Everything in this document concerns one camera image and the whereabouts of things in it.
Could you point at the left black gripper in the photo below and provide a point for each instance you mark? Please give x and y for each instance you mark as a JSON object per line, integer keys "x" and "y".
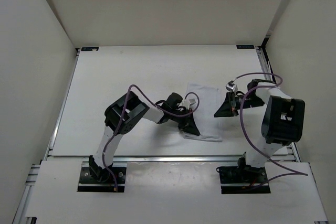
{"x": 188, "y": 125}

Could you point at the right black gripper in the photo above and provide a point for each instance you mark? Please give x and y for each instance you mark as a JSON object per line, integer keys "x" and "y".
{"x": 228, "y": 109}

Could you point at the white skirt cloth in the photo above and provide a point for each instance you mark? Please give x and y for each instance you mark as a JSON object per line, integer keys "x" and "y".
{"x": 210, "y": 101}

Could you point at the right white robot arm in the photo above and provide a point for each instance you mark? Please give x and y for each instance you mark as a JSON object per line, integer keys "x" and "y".
{"x": 282, "y": 122}

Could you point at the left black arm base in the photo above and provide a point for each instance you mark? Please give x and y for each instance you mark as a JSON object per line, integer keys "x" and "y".
{"x": 104, "y": 182}

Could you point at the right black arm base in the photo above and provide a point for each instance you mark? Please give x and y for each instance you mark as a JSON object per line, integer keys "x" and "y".
{"x": 243, "y": 179}

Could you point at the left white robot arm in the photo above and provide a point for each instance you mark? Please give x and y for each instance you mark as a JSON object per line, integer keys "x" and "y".
{"x": 123, "y": 115}

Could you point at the right blue corner label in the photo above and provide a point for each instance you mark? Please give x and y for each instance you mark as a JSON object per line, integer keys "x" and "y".
{"x": 245, "y": 46}

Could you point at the blue corner label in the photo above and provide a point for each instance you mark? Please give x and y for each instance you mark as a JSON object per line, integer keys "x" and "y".
{"x": 89, "y": 48}
{"x": 245, "y": 46}

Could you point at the left blue corner label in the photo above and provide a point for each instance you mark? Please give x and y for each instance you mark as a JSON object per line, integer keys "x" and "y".
{"x": 89, "y": 48}

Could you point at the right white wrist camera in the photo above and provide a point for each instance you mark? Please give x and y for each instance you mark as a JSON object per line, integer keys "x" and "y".
{"x": 231, "y": 87}

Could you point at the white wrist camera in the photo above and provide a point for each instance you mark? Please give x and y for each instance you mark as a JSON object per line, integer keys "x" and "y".
{"x": 231, "y": 87}
{"x": 187, "y": 103}

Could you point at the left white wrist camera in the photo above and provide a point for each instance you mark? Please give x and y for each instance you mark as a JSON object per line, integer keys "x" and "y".
{"x": 187, "y": 103}

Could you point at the aluminium frame rail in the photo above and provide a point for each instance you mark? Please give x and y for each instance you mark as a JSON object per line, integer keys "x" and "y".
{"x": 153, "y": 158}

